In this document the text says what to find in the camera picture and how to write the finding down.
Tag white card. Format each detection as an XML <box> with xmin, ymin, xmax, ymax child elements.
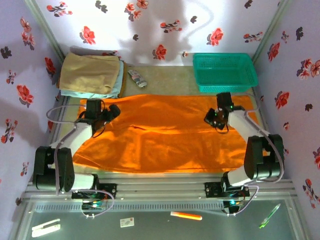
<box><xmin>119</xmin><ymin>217</ymin><xmax>135</xmax><ymax>228</ymax></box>

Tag aluminium table frame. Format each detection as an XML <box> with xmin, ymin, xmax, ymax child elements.
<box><xmin>23</xmin><ymin>86</ymin><xmax>296</xmax><ymax>216</ymax></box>

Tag orange marker pen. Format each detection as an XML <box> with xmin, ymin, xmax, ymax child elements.
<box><xmin>170</xmin><ymin>211</ymin><xmax>203</xmax><ymax>221</ymax></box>

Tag orange trousers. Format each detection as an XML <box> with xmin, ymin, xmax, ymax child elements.
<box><xmin>72</xmin><ymin>93</ymin><xmax>267</xmax><ymax>175</ymax></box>

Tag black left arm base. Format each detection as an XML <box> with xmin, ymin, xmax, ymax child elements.
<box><xmin>71</xmin><ymin>183</ymin><xmax>118</xmax><ymax>201</ymax></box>

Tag grey right arm cable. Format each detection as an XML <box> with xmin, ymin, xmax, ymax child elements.
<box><xmin>226</xmin><ymin>109</ymin><xmax>286</xmax><ymax>217</ymax></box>

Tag light blue folded trousers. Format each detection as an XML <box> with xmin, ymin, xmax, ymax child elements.
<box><xmin>60</xmin><ymin>59</ymin><xmax>125</xmax><ymax>101</ymax></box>

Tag teal plastic basket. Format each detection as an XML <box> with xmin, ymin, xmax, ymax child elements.
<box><xmin>192</xmin><ymin>52</ymin><xmax>259</xmax><ymax>94</ymax></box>

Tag aluminium corner post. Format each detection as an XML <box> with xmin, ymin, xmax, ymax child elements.
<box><xmin>23</xmin><ymin>0</ymin><xmax>66</xmax><ymax>64</ymax></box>
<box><xmin>251</xmin><ymin>0</ymin><xmax>293</xmax><ymax>64</ymax></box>

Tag grey slotted cable duct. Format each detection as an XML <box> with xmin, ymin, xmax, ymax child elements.
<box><xmin>33</xmin><ymin>201</ymin><xmax>226</xmax><ymax>213</ymax></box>

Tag crumpled printed tube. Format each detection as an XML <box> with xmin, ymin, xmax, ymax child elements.
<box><xmin>127</xmin><ymin>69</ymin><xmax>148</xmax><ymax>89</ymax></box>

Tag green pen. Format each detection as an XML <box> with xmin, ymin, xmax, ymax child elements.
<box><xmin>258</xmin><ymin>203</ymin><xmax>282</xmax><ymax>229</ymax></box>

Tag tan folded trousers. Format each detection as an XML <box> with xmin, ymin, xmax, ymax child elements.
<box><xmin>59</xmin><ymin>52</ymin><xmax>121</xmax><ymax>95</ymax></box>

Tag white folding clip tool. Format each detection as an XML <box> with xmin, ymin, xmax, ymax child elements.
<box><xmin>31</xmin><ymin>218</ymin><xmax>62</xmax><ymax>238</ymax></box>

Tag brown folded trousers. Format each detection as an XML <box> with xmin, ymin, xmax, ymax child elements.
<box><xmin>56</xmin><ymin>62</ymin><xmax>128</xmax><ymax>99</ymax></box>

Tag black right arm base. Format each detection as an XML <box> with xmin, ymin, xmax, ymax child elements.
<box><xmin>204</xmin><ymin>181</ymin><xmax>251</xmax><ymax>199</ymax></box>

